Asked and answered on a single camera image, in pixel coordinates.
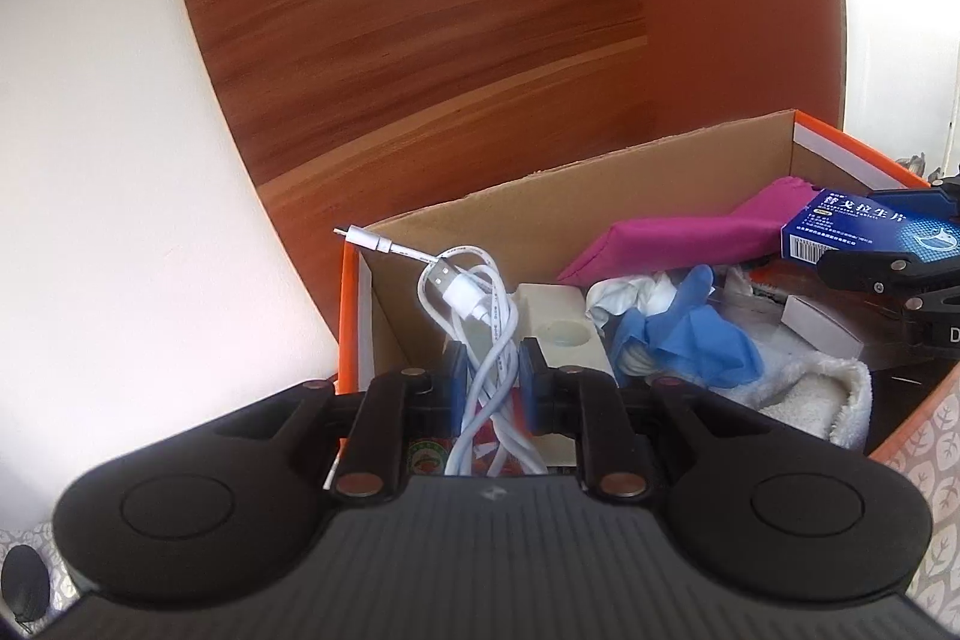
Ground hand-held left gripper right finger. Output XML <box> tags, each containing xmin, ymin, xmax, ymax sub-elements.
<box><xmin>519</xmin><ymin>337</ymin><xmax>760</xmax><ymax>507</ymax></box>

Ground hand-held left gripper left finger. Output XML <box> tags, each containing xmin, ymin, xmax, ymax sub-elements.
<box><xmin>214</xmin><ymin>340</ymin><xmax>470</xmax><ymax>507</ymax></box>

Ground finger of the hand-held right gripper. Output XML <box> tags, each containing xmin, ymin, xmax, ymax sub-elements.
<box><xmin>816</xmin><ymin>246</ymin><xmax>960</xmax><ymax>315</ymax></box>
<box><xmin>866</xmin><ymin>164</ymin><xmax>960</xmax><ymax>215</ymax></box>

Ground white USB cable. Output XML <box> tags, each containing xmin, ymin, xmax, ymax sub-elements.
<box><xmin>334</xmin><ymin>225</ymin><xmax>552</xmax><ymax>480</ymax></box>

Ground blue medicine box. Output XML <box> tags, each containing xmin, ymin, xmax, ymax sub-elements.
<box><xmin>778</xmin><ymin>184</ymin><xmax>960</xmax><ymax>270</ymax></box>

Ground orange cardboard box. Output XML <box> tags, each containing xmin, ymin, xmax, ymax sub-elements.
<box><xmin>334</xmin><ymin>110</ymin><xmax>960</xmax><ymax>477</ymax></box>

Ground small white box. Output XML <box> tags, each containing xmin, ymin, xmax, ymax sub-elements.
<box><xmin>780</xmin><ymin>295</ymin><xmax>863</xmax><ymax>360</ymax></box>

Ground cream plastic block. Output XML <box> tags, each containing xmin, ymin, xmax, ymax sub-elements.
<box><xmin>457</xmin><ymin>282</ymin><xmax>612</xmax><ymax>461</ymax></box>

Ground leaf print bedspread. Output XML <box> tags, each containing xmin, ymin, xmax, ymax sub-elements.
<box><xmin>0</xmin><ymin>377</ymin><xmax>960</xmax><ymax>640</ymax></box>

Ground crumpled white cloth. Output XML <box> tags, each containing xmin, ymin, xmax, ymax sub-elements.
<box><xmin>585</xmin><ymin>271</ymin><xmax>687</xmax><ymax>322</ymax></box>

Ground white fluffy towel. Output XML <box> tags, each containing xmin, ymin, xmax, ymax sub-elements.
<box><xmin>720</xmin><ymin>351</ymin><xmax>872</xmax><ymax>450</ymax></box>

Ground blue rubber glove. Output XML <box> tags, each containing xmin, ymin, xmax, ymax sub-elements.
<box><xmin>611</xmin><ymin>265</ymin><xmax>766</xmax><ymax>390</ymax></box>

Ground magenta fabric pouch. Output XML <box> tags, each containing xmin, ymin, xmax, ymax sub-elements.
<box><xmin>556</xmin><ymin>176</ymin><xmax>822</xmax><ymax>285</ymax></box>

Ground wooden headboard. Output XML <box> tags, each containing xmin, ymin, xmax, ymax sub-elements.
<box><xmin>154</xmin><ymin>0</ymin><xmax>848</xmax><ymax>386</ymax></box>

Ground dark oval object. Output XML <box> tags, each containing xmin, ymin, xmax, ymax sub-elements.
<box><xmin>0</xmin><ymin>544</ymin><xmax>47</xmax><ymax>633</ymax></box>

